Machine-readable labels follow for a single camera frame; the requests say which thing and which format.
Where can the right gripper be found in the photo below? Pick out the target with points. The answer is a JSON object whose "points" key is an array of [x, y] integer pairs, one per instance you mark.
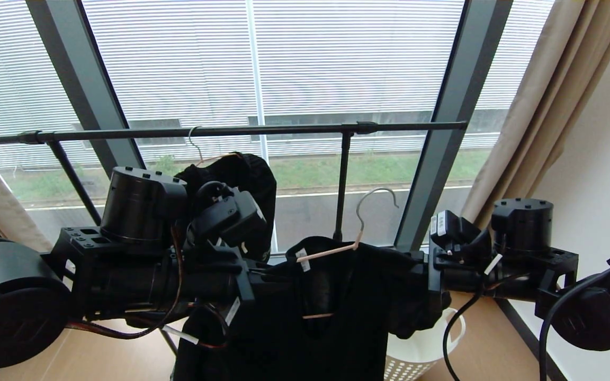
{"points": [[495, 280]]}

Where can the pink clothes hanger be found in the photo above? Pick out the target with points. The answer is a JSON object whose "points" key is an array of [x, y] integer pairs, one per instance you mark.
{"points": [[195, 145], [329, 252]]}

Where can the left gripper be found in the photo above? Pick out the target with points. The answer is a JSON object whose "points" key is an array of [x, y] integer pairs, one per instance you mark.
{"points": [[167, 280]]}

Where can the white laundry basket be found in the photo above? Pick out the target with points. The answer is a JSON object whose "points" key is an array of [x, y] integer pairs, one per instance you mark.
{"points": [[416, 354]]}

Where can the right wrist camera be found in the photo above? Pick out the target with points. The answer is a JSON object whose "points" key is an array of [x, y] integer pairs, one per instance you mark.
{"points": [[453, 227]]}

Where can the black clothes rack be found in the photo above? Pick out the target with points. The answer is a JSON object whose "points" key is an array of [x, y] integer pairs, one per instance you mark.
{"points": [[125, 131]]}

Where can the black garment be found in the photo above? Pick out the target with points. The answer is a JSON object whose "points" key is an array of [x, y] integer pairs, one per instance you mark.
{"points": [[337, 344]]}

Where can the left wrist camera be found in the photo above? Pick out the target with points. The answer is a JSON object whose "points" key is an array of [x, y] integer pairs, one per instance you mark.
{"points": [[231, 217]]}

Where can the window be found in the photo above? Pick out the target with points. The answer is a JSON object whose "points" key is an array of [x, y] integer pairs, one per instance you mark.
{"points": [[337, 63]]}

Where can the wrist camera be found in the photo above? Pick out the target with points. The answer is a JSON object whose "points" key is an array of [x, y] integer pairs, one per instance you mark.
{"points": [[453, 227], [231, 217]]}

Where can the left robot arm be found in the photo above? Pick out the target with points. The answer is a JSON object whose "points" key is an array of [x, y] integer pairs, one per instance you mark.
{"points": [[135, 206]]}

